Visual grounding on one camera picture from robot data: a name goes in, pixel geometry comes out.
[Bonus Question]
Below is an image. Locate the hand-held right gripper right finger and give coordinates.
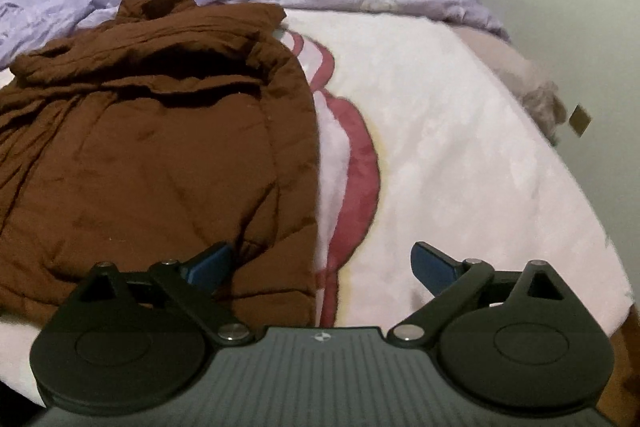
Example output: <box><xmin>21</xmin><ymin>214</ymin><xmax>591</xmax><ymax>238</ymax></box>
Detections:
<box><xmin>386</xmin><ymin>242</ymin><xmax>567</xmax><ymax>348</ymax></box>

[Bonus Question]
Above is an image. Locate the small wall socket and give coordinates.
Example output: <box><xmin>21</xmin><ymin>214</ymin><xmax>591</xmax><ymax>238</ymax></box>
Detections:
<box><xmin>569</xmin><ymin>104</ymin><xmax>592</xmax><ymax>138</ymax></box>

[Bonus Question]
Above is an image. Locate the grey pink pillow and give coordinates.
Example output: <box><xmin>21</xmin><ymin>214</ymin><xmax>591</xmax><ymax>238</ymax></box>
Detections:
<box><xmin>457</xmin><ymin>26</ymin><xmax>567</xmax><ymax>145</ymax></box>

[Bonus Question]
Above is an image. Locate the pink printed blanket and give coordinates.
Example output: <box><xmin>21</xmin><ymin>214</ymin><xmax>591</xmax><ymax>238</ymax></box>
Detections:
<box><xmin>0</xmin><ymin>7</ymin><xmax>637</xmax><ymax>400</ymax></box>

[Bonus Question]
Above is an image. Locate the brown jacket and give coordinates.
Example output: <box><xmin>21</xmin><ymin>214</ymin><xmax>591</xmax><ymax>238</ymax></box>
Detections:
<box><xmin>0</xmin><ymin>0</ymin><xmax>322</xmax><ymax>329</ymax></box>

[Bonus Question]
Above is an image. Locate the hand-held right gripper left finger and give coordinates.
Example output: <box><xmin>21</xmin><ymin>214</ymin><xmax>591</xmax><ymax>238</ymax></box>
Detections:
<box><xmin>74</xmin><ymin>242</ymin><xmax>254</xmax><ymax>348</ymax></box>

